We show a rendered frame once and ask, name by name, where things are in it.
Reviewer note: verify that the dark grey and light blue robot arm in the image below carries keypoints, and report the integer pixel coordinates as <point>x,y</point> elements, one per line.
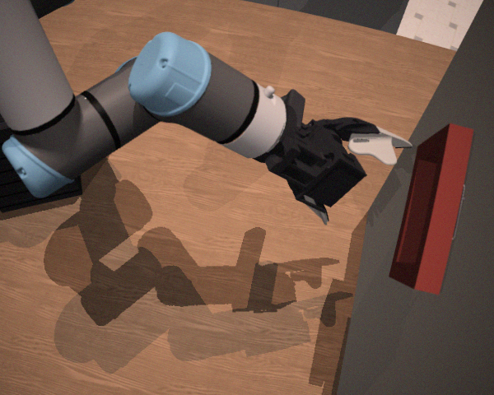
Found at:
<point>56,136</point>

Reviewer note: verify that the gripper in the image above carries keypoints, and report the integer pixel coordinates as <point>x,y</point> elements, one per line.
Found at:
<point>327,179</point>

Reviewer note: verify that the beige board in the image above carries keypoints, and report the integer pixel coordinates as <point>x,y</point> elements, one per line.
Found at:
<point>403,341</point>

